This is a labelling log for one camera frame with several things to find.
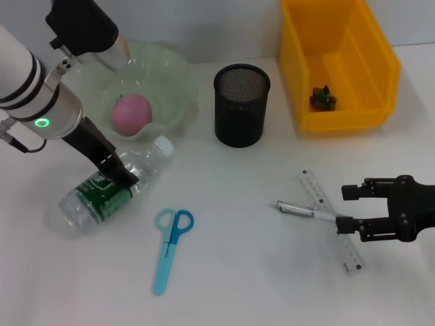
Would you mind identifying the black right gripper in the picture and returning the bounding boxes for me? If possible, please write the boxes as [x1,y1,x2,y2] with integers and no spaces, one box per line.
[335,175,435,242]

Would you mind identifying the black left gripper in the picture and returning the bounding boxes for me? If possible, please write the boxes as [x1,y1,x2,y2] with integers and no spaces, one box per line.
[63,117,140,187]

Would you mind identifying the clear green-label water bottle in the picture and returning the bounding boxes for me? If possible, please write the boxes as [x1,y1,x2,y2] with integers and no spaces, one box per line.
[58,134,174,238]

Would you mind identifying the pink peach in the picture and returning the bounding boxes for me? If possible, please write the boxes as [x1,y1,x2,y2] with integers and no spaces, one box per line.
[111,94,153,137]

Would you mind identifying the green plastic wrapper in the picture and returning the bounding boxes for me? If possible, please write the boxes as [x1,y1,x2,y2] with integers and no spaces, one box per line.
[309,84,339,112]

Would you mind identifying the clear plastic ruler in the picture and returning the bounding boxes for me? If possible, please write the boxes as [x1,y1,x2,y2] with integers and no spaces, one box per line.
[294,169,367,276]

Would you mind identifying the silver white pen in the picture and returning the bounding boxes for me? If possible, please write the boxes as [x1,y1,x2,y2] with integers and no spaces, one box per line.
[266,199,341,224]

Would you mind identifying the blue and teal scissors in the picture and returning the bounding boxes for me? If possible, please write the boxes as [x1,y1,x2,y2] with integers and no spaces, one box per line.
[152,209,195,296]

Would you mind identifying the translucent green fruit bowl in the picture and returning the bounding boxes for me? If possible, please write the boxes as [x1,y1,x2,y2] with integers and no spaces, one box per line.
[64,39,200,142]

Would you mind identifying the black mesh pen holder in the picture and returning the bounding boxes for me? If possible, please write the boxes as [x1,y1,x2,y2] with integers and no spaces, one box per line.
[213,63,272,149]

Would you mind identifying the yellow plastic bin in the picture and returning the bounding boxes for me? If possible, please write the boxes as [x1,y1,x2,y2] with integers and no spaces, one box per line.
[280,0,401,132]

